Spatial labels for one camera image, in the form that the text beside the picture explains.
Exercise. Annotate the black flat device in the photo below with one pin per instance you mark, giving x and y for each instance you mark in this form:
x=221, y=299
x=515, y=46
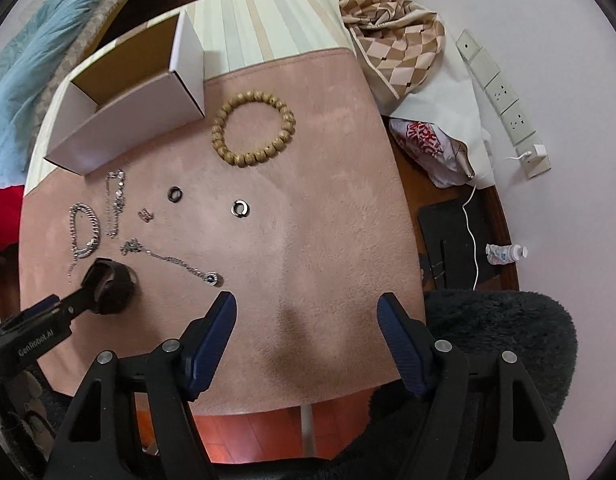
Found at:
x=456, y=249

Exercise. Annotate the patterned mattress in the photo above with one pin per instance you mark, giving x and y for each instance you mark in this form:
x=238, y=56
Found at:
x=83, y=35

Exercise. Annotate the checkered beige scarf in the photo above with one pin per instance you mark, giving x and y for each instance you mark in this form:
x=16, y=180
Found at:
x=397, y=43

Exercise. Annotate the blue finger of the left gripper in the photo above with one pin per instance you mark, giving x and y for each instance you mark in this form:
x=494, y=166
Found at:
x=40, y=312
x=96, y=292

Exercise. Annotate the striped cream tablecloth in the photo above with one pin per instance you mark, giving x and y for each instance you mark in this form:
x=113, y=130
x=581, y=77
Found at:
x=236, y=34

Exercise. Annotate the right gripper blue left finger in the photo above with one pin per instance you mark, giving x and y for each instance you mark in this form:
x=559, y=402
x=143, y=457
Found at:
x=203, y=343

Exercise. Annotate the red white printed bag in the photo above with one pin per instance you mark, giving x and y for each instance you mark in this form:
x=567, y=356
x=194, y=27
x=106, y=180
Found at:
x=444, y=160

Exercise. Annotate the white plastic bottle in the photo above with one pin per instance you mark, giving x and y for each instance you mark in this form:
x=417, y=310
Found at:
x=502, y=255

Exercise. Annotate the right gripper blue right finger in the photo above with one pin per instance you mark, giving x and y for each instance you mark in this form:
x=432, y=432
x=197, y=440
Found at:
x=409, y=342

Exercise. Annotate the white cardboard box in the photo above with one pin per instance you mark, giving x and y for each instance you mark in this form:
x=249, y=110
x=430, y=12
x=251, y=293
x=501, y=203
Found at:
x=143, y=84

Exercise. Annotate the white power strip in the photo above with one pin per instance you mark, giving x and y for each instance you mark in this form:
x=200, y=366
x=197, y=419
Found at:
x=530, y=150

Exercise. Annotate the black wristwatch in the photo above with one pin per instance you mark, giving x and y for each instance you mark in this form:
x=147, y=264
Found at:
x=124, y=285

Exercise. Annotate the pink suede mat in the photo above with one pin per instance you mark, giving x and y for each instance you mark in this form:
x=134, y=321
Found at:
x=306, y=243

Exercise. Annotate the light blue duvet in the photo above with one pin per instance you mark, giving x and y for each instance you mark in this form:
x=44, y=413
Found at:
x=27, y=64

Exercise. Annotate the white cloth bag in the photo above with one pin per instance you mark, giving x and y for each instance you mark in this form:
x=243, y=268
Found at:
x=447, y=100

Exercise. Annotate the red bed sheet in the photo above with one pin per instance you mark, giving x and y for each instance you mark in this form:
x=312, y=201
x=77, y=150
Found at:
x=11, y=202

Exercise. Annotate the black fluffy cushion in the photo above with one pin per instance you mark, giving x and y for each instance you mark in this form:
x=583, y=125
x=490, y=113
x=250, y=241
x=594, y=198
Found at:
x=534, y=326

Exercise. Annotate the small gold clasp earring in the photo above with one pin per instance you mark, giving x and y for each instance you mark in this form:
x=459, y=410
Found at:
x=145, y=215

